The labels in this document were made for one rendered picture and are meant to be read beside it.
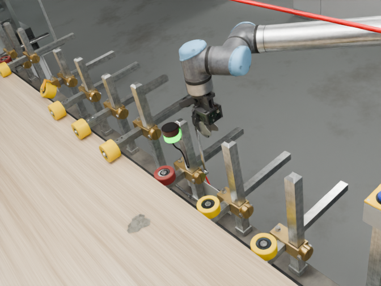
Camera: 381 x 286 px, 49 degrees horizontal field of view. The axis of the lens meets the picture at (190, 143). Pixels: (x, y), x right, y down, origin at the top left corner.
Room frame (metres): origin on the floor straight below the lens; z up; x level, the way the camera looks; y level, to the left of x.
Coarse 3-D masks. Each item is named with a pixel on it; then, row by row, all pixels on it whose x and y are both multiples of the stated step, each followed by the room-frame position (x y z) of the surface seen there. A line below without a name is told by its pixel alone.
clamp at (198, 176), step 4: (176, 164) 1.28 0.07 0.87; (180, 164) 1.28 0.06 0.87; (184, 164) 1.27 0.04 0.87; (176, 168) 1.28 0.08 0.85; (180, 168) 1.26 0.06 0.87; (184, 168) 1.25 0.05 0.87; (200, 168) 1.23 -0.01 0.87; (184, 172) 1.24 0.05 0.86; (188, 172) 1.22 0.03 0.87; (196, 172) 1.21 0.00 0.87; (200, 172) 1.20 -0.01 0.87; (188, 176) 1.22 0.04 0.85; (192, 176) 1.20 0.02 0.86; (196, 176) 1.19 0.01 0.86; (200, 176) 1.20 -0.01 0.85; (204, 176) 1.20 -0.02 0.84; (192, 180) 1.19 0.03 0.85; (196, 180) 1.18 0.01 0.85; (200, 180) 1.19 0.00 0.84
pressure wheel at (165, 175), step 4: (160, 168) 1.24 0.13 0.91; (164, 168) 1.24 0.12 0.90; (168, 168) 1.23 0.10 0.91; (172, 168) 1.22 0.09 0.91; (156, 172) 1.22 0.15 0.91; (160, 172) 1.22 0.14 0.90; (164, 172) 1.21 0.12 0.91; (168, 172) 1.21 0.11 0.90; (172, 172) 1.20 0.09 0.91; (156, 176) 1.20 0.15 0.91; (160, 176) 1.19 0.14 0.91; (164, 176) 1.19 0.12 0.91; (168, 176) 1.18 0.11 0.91; (172, 176) 1.18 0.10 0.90; (160, 180) 1.18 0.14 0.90; (164, 180) 1.17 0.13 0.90; (168, 180) 1.17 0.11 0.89; (172, 180) 1.18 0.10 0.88; (164, 184) 1.17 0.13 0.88; (168, 184) 1.17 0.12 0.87
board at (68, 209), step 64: (0, 128) 1.84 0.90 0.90; (64, 128) 1.69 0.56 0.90; (0, 192) 1.34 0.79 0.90; (64, 192) 1.24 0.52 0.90; (128, 192) 1.16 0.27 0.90; (0, 256) 1.00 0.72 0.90; (64, 256) 0.93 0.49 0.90; (128, 256) 0.87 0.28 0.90; (192, 256) 0.81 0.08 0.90; (256, 256) 0.75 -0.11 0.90
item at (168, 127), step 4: (168, 124) 1.22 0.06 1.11; (172, 124) 1.22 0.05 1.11; (176, 124) 1.21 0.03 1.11; (164, 128) 1.21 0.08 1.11; (168, 128) 1.20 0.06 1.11; (172, 128) 1.19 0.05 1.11; (180, 140) 1.22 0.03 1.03; (176, 148) 1.21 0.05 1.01; (184, 156) 1.21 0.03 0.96; (188, 168) 1.21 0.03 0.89
